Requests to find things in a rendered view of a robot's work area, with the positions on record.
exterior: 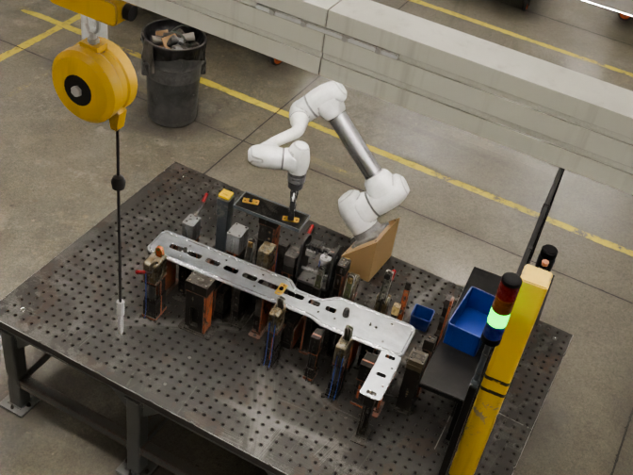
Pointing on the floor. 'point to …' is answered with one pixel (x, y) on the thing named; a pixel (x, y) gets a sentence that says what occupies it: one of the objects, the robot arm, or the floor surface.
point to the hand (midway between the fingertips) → (291, 213)
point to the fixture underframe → (17, 364)
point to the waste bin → (172, 71)
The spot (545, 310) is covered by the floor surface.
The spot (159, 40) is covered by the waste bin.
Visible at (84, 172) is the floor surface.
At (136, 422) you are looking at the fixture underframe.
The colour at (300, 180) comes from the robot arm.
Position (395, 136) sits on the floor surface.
